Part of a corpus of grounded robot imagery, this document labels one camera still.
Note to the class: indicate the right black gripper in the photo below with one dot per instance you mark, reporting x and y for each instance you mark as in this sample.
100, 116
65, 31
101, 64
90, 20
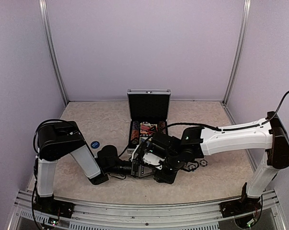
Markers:
167, 178

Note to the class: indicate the blue round button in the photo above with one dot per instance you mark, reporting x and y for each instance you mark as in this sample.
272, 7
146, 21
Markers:
95, 144

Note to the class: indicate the blue white poker chip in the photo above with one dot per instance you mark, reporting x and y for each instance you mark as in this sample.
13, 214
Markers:
192, 167
203, 163

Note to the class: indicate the aluminium poker case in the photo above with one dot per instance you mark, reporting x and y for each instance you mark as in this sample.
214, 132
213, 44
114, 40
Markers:
147, 105

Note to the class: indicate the black red triangular button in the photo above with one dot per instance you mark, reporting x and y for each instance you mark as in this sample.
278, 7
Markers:
152, 129

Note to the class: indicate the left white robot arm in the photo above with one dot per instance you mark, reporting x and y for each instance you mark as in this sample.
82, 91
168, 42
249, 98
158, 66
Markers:
56, 138

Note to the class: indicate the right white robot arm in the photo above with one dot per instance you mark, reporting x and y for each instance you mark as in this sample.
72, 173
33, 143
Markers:
202, 140

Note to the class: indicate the left chip row in case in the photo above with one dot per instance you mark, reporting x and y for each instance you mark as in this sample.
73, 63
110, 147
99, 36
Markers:
134, 139

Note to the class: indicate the chip row in case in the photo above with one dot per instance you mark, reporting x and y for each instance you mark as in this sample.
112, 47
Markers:
134, 139
162, 127

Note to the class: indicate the right chip row in case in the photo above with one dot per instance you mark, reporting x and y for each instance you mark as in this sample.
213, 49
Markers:
162, 127

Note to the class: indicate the red card deck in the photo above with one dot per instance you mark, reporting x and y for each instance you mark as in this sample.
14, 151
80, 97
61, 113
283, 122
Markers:
144, 126

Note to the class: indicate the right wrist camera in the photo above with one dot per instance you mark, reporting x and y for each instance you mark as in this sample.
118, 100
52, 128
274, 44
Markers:
160, 147

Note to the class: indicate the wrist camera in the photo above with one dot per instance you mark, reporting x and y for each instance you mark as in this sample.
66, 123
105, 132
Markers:
160, 147
139, 155

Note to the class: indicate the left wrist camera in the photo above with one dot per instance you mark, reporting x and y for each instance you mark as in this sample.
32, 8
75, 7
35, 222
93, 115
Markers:
139, 155

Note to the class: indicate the front aluminium rail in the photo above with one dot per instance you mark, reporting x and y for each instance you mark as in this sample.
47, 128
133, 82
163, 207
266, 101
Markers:
189, 216

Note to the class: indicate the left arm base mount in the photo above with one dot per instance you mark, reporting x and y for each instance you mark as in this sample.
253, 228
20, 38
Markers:
53, 207

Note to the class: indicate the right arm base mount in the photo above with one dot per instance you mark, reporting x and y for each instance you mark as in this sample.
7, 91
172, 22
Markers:
240, 206

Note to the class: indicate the left aluminium frame post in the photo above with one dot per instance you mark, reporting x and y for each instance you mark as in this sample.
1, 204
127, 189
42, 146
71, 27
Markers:
52, 52

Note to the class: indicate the aluminium frame post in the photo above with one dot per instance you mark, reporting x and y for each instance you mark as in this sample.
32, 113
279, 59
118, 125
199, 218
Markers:
52, 52
238, 51

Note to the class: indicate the right aluminium frame post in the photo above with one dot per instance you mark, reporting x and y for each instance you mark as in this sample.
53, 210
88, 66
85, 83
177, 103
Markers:
238, 51

